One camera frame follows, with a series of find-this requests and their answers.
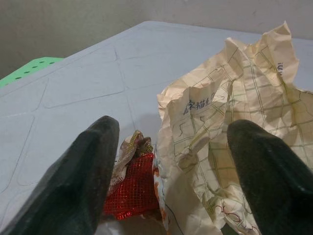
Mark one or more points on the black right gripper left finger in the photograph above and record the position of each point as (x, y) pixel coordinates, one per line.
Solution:
(73, 181)

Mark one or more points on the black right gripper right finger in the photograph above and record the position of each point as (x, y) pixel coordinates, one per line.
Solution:
(274, 176)

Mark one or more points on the shiny red foil wrapper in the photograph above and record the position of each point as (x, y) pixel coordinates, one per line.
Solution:
(133, 188)

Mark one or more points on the crumpled cream grid paper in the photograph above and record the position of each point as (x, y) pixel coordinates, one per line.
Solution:
(220, 117)

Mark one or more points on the green perforated plastic stool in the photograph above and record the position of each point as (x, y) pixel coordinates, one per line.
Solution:
(27, 69)

